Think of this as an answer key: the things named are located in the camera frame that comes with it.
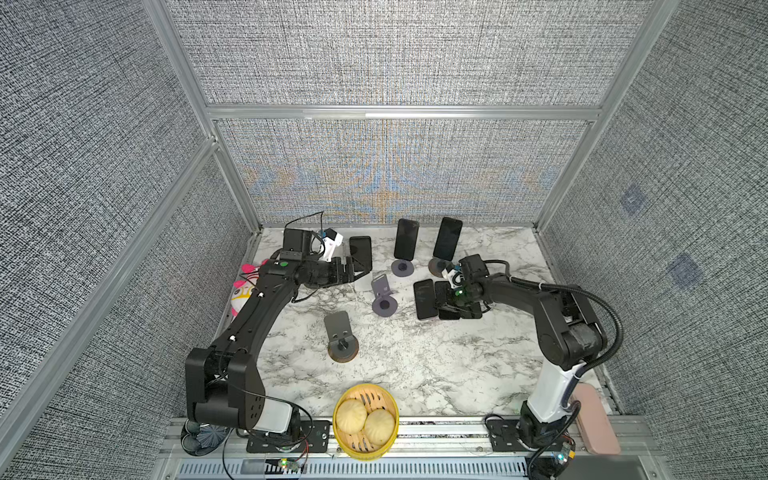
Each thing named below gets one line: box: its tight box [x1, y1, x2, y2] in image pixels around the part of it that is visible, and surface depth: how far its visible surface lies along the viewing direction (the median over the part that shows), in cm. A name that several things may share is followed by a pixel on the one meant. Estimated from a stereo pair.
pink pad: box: [572, 382, 621, 455], surface depth 75 cm
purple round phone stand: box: [371, 273, 398, 317], surface depth 99 cm
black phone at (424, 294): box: [413, 279, 438, 320], surface depth 99 cm
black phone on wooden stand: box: [433, 216, 463, 262], surface depth 102 cm
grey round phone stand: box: [391, 259, 414, 277], surface depth 108 cm
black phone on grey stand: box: [394, 218, 419, 261], surface depth 101 cm
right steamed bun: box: [364, 408, 395, 447], surface depth 71 cm
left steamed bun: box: [336, 398, 367, 434], surface depth 73 cm
